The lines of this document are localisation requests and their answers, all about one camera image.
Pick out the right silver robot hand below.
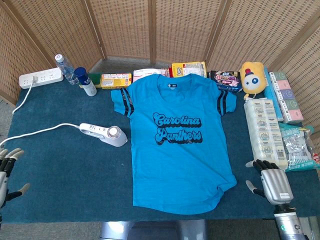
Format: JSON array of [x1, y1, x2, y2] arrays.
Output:
[[245, 159, 295, 206]]

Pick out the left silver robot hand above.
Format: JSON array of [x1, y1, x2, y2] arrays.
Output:
[[0, 147, 31, 210]]

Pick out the blue Carolina Panthers T-shirt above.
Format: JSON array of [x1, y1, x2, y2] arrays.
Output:
[[110, 72, 238, 215]]

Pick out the white handheld steam iron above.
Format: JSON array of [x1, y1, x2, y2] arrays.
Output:
[[79, 122, 128, 148]]

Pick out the teal and white packet bag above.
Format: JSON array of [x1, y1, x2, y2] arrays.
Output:
[[278, 122, 320, 173]]

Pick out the clear pack with red label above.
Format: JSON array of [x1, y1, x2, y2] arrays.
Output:
[[308, 129, 320, 171]]

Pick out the white fabric bundle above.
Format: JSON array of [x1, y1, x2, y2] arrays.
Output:
[[243, 97, 289, 171]]

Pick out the teal carpet table cover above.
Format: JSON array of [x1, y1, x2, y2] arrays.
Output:
[[0, 74, 320, 224]]

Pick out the long light blue package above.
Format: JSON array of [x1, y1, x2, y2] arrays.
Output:
[[263, 66, 285, 123]]

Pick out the multicolour tissue pack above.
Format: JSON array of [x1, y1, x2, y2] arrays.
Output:
[[268, 71, 305, 125]]

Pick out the yellow plush toy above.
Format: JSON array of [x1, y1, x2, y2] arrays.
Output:
[[239, 61, 266, 101]]

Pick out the white power strip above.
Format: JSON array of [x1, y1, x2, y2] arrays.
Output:
[[19, 66, 64, 90]]

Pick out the dark sanitary pad package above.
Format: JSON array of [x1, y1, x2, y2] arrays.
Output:
[[209, 69, 244, 93]]

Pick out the clear plastic water bottle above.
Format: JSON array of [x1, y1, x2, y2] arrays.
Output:
[[54, 53, 80, 85]]

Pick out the white bottle with blue cap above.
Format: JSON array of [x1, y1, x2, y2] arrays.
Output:
[[74, 66, 98, 97]]

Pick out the grey robot torso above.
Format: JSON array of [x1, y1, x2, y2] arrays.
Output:
[[99, 219, 208, 240]]

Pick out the green and yellow sponge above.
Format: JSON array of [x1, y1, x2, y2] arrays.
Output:
[[79, 72, 103, 89]]

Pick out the yellow snack package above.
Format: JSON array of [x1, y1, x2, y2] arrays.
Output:
[[170, 61, 208, 78]]

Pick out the yellow rectangular box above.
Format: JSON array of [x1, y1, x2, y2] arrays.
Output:
[[100, 72, 133, 90]]

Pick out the white and pink package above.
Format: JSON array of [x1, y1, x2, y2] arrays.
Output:
[[132, 67, 172, 83]]

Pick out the wicker folding screen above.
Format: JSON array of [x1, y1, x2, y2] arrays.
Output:
[[0, 0, 320, 141]]

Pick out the white power cord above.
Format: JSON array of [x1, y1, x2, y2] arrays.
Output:
[[0, 75, 82, 148]]

